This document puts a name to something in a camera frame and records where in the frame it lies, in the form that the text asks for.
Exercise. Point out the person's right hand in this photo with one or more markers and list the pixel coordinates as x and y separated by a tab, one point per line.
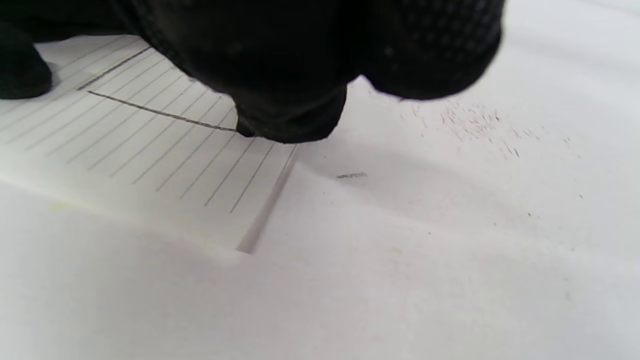
310	55

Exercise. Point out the black yellow-label wax crayon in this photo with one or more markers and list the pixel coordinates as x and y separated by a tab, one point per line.
244	131

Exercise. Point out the lined white paper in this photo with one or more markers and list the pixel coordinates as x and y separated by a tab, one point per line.
150	145

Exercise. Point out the person's left hand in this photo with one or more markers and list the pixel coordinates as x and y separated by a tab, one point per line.
30	45

